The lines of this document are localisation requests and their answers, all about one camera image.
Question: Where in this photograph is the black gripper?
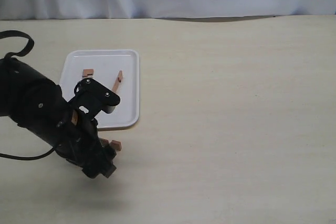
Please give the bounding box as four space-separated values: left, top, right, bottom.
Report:
49 108 117 178

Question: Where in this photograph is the wooden notched bar two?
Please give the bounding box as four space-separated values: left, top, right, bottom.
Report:
109 140 122 152

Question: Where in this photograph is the wooden notched bar four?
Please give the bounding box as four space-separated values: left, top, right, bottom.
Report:
100 138 109 146

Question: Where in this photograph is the wooden notched bar three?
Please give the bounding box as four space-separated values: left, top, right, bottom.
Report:
111 70 123 93

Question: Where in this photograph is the wooden notched bar one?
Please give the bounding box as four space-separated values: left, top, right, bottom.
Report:
82 69 94 79

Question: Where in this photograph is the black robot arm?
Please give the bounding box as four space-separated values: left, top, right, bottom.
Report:
1 58 120 178

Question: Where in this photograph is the white rectangular plastic tray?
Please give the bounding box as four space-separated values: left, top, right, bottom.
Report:
59 49 140 131

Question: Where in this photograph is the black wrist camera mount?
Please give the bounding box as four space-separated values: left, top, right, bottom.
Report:
69 78 120 120

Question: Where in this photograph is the black cable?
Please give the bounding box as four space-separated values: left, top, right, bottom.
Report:
0 144 60 161

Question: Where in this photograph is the black strap loop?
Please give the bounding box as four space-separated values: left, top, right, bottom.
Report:
0 30 35 58

